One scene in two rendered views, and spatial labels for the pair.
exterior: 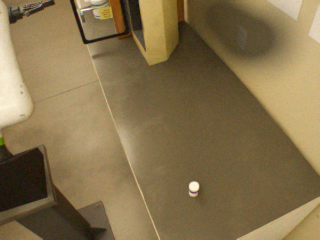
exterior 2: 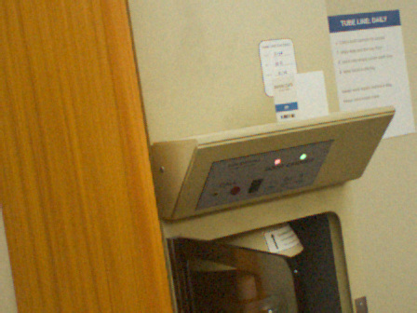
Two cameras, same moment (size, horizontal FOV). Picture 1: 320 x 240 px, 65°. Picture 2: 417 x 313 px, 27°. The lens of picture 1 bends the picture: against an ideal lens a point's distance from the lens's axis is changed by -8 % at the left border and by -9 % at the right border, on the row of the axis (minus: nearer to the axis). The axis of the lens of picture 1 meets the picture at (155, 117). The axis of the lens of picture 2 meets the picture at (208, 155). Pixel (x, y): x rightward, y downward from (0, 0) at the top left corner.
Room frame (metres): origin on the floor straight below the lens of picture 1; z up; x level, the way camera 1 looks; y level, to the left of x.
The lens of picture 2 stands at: (1.81, 1.15, 1.54)
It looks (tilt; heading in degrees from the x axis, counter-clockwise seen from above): 3 degrees down; 253
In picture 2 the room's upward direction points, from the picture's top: 9 degrees counter-clockwise
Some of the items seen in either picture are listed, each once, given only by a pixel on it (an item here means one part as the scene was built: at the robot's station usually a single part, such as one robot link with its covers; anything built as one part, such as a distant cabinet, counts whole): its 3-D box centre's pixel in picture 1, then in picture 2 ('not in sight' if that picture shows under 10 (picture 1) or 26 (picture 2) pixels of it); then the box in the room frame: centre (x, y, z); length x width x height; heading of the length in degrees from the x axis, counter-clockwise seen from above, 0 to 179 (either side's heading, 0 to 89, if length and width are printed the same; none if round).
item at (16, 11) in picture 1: (22, 11); not in sight; (1.47, 0.66, 1.31); 0.09 x 0.08 x 0.07; 105
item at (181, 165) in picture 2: not in sight; (281, 160); (1.39, 0.08, 1.46); 0.32 x 0.11 x 0.10; 14
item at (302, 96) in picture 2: not in sight; (300, 96); (1.35, 0.07, 1.54); 0.05 x 0.05 x 0.06; 16
